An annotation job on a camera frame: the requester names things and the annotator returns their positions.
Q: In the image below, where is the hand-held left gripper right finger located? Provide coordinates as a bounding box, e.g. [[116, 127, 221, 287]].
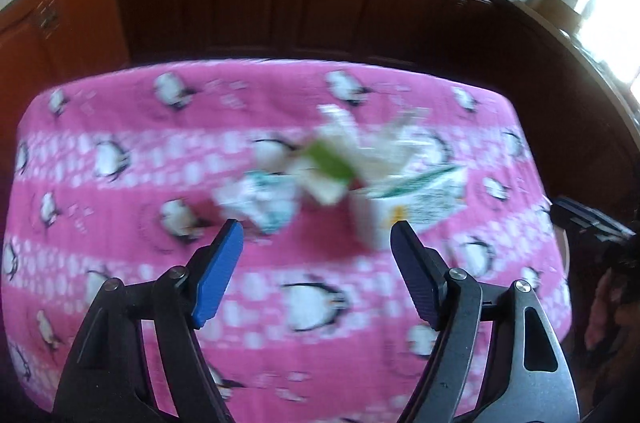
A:
[[389, 219, 581, 423]]

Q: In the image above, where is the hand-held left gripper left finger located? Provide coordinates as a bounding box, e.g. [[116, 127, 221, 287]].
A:
[[52, 218, 246, 423]]

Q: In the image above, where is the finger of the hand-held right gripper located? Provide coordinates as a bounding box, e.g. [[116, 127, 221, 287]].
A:
[[550, 196, 634, 245]]

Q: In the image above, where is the white milk carton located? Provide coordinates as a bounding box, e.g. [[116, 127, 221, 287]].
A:
[[349, 165, 469, 250]]

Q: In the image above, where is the teal wrapper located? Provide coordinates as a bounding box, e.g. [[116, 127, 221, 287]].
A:
[[214, 170, 302, 237]]

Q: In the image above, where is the clear plastic sheet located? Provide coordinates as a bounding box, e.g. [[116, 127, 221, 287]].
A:
[[359, 105, 437, 184]]

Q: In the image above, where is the white plastic wrapper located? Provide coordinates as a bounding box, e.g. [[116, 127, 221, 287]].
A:
[[292, 103, 362, 207]]

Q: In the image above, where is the person's right hand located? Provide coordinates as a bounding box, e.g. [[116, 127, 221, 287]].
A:
[[584, 274, 636, 355]]

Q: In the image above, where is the pink penguin tablecloth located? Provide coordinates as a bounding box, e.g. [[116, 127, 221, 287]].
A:
[[0, 58, 574, 423]]

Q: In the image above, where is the brown cutting board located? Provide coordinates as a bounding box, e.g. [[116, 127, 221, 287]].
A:
[[536, 0, 584, 30]]

